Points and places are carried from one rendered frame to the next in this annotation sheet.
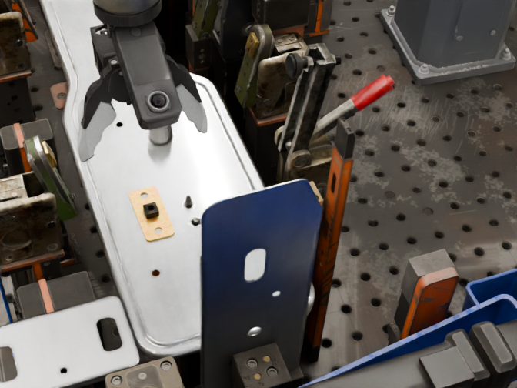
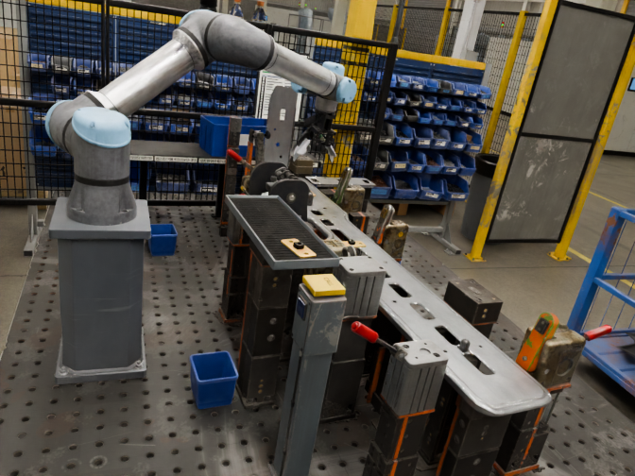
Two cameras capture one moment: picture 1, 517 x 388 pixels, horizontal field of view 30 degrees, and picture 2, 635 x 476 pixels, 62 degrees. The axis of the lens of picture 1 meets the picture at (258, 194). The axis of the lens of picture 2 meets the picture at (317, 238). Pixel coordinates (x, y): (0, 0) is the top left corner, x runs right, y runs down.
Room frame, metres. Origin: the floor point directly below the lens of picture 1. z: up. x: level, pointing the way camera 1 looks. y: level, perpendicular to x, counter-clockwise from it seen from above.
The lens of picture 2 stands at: (2.62, 0.08, 1.58)
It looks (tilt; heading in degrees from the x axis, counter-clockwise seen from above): 22 degrees down; 176
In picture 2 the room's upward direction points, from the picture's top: 9 degrees clockwise
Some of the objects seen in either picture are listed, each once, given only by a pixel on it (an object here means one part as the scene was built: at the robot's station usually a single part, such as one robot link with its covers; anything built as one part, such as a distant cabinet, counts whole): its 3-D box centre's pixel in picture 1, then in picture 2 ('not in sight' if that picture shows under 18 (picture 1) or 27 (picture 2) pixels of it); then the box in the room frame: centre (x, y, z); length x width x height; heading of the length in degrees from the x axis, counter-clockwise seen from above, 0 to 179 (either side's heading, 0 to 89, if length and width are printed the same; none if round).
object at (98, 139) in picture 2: not in sight; (100, 142); (1.47, -0.35, 1.27); 0.13 x 0.12 x 0.14; 44
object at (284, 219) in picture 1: (256, 296); (280, 129); (0.53, 0.00, 1.17); 0.12 x 0.01 x 0.34; 113
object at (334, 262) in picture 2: not in sight; (276, 227); (1.55, 0.06, 1.16); 0.37 x 0.14 x 0.02; 23
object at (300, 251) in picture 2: not in sight; (299, 246); (1.66, 0.11, 1.17); 0.08 x 0.04 x 0.01; 33
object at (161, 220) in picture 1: (151, 211); not in sight; (0.76, 0.13, 1.01); 0.08 x 0.04 x 0.01; 24
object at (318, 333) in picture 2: not in sight; (304, 390); (1.79, 0.16, 0.92); 0.08 x 0.08 x 0.44; 23
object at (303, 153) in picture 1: (299, 159); not in sight; (0.81, -0.05, 1.06); 0.03 x 0.01 x 0.03; 113
